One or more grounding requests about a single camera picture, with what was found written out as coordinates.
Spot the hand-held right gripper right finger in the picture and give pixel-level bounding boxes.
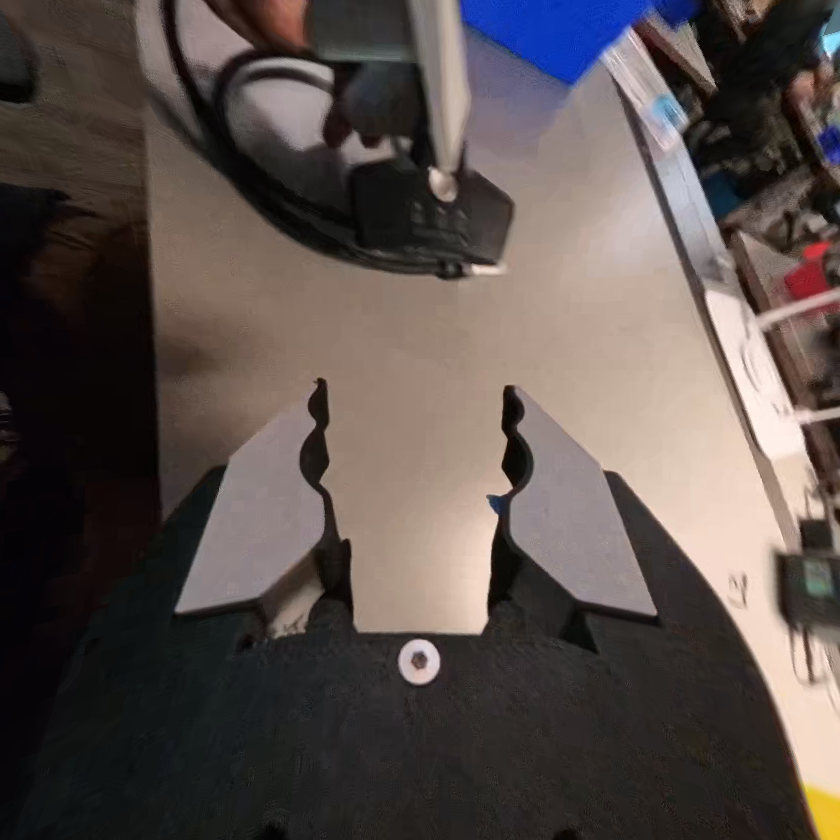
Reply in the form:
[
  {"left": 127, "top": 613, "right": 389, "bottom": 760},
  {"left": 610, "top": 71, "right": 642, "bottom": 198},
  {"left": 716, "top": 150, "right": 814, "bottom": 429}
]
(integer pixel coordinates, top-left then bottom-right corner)
[{"left": 487, "top": 385, "right": 659, "bottom": 641}]

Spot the thick black braided hdmi cable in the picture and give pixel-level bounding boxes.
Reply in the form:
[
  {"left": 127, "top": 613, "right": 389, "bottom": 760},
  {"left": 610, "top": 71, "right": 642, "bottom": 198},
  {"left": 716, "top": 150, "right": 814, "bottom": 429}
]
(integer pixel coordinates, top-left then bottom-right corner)
[{"left": 157, "top": 0, "right": 509, "bottom": 280}]

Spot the person's left hand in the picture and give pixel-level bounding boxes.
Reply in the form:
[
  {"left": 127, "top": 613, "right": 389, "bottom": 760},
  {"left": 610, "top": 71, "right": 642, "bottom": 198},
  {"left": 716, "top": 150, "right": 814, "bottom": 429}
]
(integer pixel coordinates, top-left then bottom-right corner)
[{"left": 209, "top": 0, "right": 311, "bottom": 52}]

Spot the red plastic bin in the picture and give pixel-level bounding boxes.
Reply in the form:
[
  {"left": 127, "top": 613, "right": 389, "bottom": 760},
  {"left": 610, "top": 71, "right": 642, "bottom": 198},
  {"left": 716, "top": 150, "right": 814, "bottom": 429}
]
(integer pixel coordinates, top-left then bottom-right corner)
[{"left": 784, "top": 243, "right": 840, "bottom": 309}]

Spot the grey flat panel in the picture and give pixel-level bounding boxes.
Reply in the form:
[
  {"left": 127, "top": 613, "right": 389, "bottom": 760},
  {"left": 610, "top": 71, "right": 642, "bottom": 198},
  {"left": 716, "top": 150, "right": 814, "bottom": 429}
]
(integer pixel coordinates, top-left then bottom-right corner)
[{"left": 630, "top": 112, "right": 736, "bottom": 290}]

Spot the yellow plastic bin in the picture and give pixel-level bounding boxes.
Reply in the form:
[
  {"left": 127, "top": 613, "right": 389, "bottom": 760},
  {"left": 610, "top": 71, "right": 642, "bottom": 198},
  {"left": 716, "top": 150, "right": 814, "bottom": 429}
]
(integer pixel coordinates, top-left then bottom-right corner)
[{"left": 804, "top": 784, "right": 840, "bottom": 840}]

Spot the clear plastic bag with papers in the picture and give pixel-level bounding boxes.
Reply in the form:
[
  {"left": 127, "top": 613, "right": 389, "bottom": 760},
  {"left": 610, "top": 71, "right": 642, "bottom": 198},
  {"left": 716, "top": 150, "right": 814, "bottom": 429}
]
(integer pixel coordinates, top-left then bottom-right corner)
[{"left": 604, "top": 26, "right": 690, "bottom": 152}]

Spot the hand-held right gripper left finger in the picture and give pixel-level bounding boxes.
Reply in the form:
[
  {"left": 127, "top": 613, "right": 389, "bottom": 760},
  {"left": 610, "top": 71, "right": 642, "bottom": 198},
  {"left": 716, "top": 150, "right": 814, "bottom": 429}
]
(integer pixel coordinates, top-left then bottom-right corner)
[{"left": 174, "top": 377, "right": 355, "bottom": 634}]

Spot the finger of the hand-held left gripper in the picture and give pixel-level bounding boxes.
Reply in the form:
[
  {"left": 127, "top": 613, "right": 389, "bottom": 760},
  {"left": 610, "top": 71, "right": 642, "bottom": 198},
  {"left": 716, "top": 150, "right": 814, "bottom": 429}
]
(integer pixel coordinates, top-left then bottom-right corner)
[
  {"left": 406, "top": 0, "right": 473, "bottom": 202},
  {"left": 305, "top": 0, "right": 417, "bottom": 64}
]

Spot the white stand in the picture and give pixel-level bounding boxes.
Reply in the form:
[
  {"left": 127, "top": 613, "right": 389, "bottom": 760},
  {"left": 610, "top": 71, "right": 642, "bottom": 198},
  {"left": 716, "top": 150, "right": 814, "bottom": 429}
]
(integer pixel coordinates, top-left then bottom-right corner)
[{"left": 705, "top": 289, "right": 840, "bottom": 460}]

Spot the blue plastic bin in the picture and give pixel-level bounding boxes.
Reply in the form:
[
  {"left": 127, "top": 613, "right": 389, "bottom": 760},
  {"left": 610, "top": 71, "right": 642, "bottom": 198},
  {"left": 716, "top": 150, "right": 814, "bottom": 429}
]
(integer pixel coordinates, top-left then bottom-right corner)
[{"left": 459, "top": 0, "right": 657, "bottom": 84}]

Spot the grey power bank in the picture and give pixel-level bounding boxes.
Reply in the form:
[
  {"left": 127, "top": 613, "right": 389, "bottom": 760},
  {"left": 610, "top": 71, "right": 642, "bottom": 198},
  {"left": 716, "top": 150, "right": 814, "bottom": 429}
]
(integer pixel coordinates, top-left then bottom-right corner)
[{"left": 777, "top": 551, "right": 840, "bottom": 631}]

